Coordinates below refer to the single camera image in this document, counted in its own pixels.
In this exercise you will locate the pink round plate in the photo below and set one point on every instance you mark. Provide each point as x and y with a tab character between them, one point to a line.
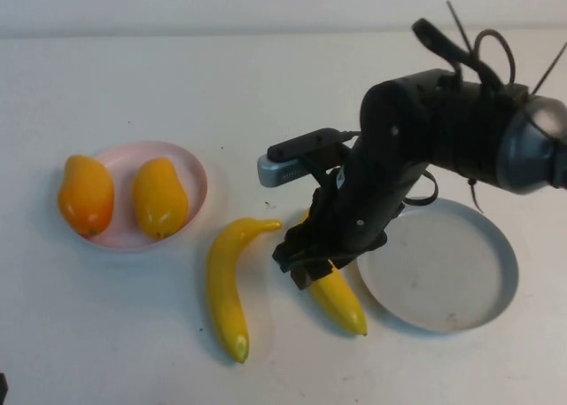
124	201

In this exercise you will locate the orange-tinted toy mango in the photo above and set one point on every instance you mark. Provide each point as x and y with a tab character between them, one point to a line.
84	192

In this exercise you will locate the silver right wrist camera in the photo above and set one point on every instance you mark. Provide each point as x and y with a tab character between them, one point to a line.
283	170

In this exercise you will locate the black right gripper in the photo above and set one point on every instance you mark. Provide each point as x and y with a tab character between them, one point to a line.
354	210

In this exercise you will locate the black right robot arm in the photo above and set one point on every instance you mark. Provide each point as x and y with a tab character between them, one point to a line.
465	130

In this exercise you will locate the grey-blue round plate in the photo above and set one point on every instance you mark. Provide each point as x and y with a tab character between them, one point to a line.
443	272

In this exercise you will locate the yellow toy mango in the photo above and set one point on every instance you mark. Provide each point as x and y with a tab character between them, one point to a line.
159	197

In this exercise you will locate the yellow toy banana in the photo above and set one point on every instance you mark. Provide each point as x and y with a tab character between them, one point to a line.
226	290
341	307

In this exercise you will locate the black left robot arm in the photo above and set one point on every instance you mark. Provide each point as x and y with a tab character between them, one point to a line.
3	383

